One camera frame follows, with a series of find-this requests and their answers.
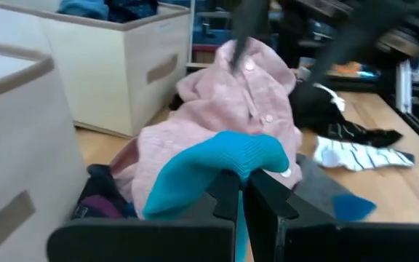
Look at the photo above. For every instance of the dark navy garment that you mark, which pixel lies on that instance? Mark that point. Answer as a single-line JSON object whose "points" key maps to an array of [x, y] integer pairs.
{"points": [[133, 11]]}

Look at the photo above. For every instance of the black garment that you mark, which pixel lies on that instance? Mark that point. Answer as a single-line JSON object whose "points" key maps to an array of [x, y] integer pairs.
{"points": [[311, 105]]}

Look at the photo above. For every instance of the dark sock purple patch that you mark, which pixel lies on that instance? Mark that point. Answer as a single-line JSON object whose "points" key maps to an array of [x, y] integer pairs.
{"points": [[96, 203]]}

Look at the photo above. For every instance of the beige fabric basket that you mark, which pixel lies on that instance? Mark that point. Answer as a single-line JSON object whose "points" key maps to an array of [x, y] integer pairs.
{"points": [[104, 72]]}

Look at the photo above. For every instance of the black striped sock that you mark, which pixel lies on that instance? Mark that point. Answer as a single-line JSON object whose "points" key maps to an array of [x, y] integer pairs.
{"points": [[377, 138]]}

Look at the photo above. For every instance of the left beige fabric bin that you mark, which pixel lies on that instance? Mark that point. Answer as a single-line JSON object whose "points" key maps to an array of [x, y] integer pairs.
{"points": [[20, 145]]}

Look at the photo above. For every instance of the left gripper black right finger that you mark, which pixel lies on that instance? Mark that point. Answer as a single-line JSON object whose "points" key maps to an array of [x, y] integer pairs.
{"points": [[340, 242]]}

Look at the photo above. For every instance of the blue garment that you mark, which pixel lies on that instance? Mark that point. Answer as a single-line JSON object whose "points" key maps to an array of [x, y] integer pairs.
{"points": [[84, 9]]}

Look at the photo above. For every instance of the white sock thin dark stripes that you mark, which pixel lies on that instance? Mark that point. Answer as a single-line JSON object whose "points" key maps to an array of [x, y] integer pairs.
{"points": [[358, 156]]}

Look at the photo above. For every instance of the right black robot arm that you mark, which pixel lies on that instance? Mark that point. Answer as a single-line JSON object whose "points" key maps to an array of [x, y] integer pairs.
{"points": [[395, 18]]}

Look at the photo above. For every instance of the grey sock teal toe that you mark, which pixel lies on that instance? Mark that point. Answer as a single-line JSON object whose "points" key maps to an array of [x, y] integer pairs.
{"points": [[318, 185]]}

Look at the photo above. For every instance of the pink button shirt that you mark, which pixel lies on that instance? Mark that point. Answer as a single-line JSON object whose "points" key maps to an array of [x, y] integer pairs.
{"points": [[213, 102]]}

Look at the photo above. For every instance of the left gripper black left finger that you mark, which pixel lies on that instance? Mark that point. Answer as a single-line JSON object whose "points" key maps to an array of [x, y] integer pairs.
{"points": [[140, 240]]}

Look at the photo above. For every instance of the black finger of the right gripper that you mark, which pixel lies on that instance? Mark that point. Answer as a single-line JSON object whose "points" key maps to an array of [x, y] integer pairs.
{"points": [[244, 22], [344, 40]]}

